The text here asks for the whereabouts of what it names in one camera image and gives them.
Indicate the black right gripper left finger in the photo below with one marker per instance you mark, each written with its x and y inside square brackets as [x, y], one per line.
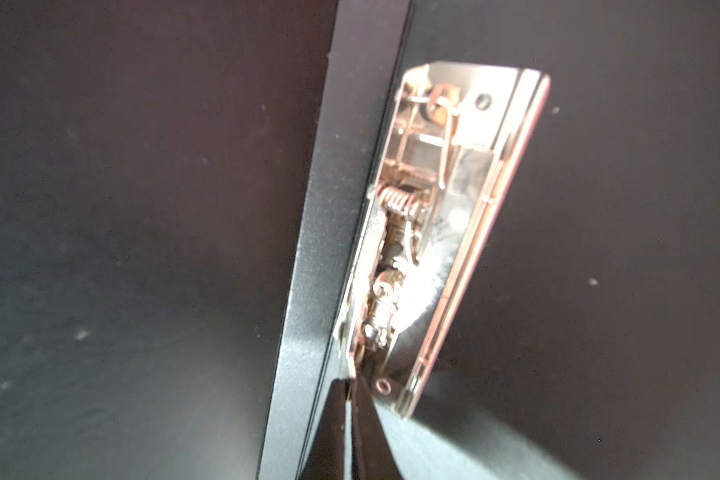
[326, 458]

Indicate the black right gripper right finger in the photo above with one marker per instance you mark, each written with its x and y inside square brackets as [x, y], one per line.
[372, 458]

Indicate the teal clip folder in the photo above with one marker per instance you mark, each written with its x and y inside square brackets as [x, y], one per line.
[179, 184]

